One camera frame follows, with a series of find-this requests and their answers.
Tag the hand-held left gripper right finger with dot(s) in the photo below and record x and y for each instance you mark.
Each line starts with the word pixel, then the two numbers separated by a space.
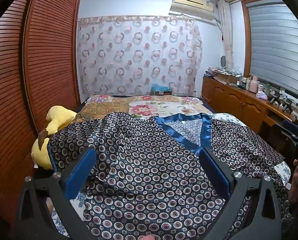
pixel 214 172

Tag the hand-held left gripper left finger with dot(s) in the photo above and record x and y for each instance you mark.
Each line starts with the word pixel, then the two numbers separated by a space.
pixel 81 172

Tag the navy circle-print satin robe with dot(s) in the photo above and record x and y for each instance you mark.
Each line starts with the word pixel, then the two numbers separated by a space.
pixel 151 160

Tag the yellow plush toy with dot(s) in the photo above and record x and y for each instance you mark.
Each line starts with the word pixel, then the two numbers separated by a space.
pixel 59 116

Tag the pink crumpled cloth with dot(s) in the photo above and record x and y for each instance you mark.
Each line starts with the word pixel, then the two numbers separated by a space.
pixel 261 96

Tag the gold patterned cloth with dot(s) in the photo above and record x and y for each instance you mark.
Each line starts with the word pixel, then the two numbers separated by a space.
pixel 101 108

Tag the long wooden cabinet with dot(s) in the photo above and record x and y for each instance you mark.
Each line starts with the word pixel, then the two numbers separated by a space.
pixel 238 98

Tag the pink bottle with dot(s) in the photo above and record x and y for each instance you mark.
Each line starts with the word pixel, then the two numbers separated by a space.
pixel 253 85

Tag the floral bed blanket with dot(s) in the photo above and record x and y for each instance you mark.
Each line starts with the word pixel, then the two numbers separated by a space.
pixel 149 107

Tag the small brown box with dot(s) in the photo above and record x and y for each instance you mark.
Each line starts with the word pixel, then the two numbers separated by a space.
pixel 164 93

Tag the cluttered cardboard box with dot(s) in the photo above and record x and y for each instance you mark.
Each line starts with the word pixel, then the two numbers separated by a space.
pixel 226 76

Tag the blue plastic bag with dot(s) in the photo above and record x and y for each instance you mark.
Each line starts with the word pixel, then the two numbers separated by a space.
pixel 160 87

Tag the grey window blind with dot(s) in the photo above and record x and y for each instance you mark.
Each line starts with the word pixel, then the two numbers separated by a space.
pixel 276 45

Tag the small white fan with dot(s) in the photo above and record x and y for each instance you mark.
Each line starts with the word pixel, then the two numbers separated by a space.
pixel 224 62

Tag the wooden louvered wardrobe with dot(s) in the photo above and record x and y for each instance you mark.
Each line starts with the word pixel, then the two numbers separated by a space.
pixel 44 55

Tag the circle-print sheer curtain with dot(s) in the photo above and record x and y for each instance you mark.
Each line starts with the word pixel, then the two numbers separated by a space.
pixel 139 55

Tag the cream tied curtain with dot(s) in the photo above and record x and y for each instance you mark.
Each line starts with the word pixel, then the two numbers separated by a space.
pixel 226 30

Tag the wooden window frame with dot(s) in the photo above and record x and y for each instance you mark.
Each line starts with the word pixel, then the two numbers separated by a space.
pixel 245 42

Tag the wall air conditioner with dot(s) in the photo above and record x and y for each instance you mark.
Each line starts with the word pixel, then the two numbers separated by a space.
pixel 189 5

